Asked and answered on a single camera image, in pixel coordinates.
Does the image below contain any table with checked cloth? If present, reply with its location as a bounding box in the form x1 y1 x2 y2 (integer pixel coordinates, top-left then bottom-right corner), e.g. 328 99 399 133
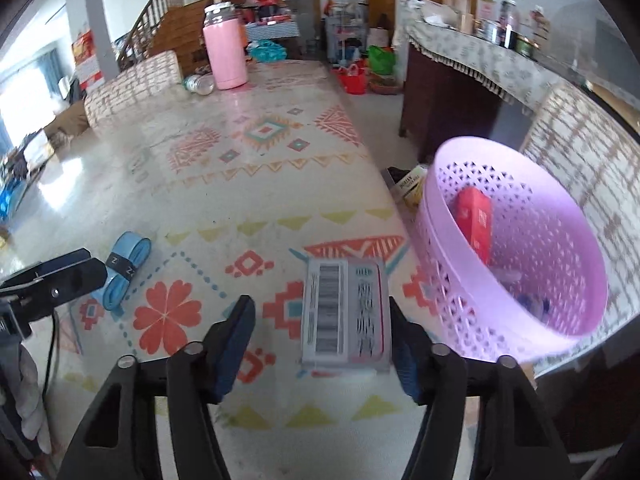
245 20 301 43

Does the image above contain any wooden staircase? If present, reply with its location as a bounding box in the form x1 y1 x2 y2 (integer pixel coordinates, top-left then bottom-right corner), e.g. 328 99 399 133
117 0 271 73

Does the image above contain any chair with patterned cover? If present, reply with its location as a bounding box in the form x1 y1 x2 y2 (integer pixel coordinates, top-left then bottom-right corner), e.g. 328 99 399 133
520 82 640 271
84 51 183 128

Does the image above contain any blue plastic bag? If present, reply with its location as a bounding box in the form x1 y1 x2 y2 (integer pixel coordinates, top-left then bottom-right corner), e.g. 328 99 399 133
515 292 553 321

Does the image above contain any yellow box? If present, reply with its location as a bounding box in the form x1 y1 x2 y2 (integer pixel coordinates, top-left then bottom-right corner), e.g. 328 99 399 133
392 165 430 213

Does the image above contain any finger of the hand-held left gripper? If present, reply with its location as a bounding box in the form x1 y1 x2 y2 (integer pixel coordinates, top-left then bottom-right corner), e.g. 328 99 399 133
17 257 108 318
0 247 92 288

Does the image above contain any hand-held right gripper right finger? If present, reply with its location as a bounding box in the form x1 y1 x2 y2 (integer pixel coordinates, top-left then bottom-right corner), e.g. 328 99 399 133
387 296 571 480

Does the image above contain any red plastic basket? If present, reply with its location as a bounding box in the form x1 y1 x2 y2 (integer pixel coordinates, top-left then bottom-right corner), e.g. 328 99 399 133
337 62 368 95

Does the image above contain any dark bottle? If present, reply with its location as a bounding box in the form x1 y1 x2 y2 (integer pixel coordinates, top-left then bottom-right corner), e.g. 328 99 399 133
499 0 521 50

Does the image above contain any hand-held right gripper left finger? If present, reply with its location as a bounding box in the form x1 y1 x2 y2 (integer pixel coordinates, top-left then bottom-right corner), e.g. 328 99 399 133
59 294 257 480

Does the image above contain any red and white box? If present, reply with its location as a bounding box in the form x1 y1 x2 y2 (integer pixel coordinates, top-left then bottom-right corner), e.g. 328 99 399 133
447 187 493 266

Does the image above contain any wire rack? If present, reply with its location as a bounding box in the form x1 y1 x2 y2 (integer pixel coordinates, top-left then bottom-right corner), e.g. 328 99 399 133
325 2 368 63

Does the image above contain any grey door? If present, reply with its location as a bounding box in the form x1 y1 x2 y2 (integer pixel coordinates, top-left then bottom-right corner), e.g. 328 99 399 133
262 0 321 58

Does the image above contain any dark wooden sideboard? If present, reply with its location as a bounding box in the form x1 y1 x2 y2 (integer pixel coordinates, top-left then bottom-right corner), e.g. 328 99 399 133
398 42 506 163

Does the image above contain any white barcode box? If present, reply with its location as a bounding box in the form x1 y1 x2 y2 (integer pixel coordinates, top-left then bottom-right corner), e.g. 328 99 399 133
300 256 393 373

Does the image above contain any person's left hand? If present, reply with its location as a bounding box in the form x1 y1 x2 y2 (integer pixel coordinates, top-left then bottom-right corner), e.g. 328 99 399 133
7 342 51 456

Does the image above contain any pink thermos flask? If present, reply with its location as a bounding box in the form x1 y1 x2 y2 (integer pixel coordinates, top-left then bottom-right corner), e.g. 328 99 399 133
202 0 249 91

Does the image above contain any leaf print fringed cloth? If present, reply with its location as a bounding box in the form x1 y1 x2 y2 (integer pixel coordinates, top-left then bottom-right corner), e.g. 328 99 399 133
402 20 591 116

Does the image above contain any clear plastic bottle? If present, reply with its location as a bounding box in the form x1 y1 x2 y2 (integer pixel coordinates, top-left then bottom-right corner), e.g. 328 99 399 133
182 74 217 97

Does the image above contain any green bag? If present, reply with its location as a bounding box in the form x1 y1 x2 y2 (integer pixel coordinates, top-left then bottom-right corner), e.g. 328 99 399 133
367 45 397 76

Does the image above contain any light blue band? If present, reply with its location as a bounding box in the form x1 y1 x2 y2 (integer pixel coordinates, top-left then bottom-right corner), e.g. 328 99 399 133
102 231 153 308

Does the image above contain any purple plastic basket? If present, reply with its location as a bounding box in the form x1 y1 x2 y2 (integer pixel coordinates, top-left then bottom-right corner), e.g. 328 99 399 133
411 136 610 363

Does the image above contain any black cable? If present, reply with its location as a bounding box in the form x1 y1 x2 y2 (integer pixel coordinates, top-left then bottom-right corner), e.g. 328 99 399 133
42 310 63 396

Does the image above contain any red wall poster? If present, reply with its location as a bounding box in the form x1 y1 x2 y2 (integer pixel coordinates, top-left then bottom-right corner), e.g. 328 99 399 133
71 30 106 86

